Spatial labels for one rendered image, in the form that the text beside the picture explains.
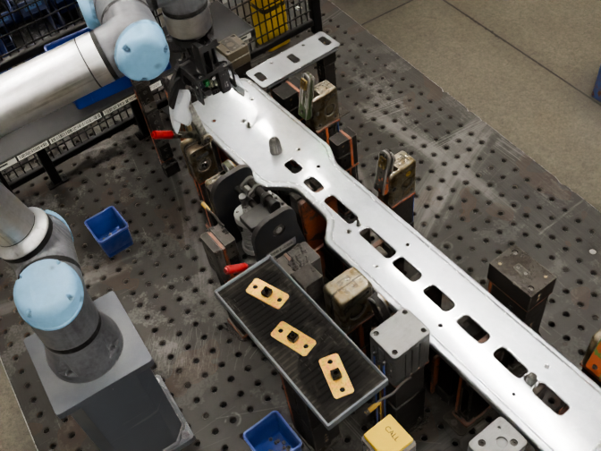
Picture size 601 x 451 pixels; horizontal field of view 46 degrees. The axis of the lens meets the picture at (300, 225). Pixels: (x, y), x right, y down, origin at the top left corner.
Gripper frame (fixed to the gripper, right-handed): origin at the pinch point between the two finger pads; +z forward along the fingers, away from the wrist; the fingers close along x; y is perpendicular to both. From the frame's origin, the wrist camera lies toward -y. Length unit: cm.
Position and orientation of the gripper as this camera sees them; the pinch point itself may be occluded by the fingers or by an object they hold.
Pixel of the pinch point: (208, 113)
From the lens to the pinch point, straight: 137.4
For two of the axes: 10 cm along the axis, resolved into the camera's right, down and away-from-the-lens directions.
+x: 8.0, -5.2, 3.2
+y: 6.0, 5.8, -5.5
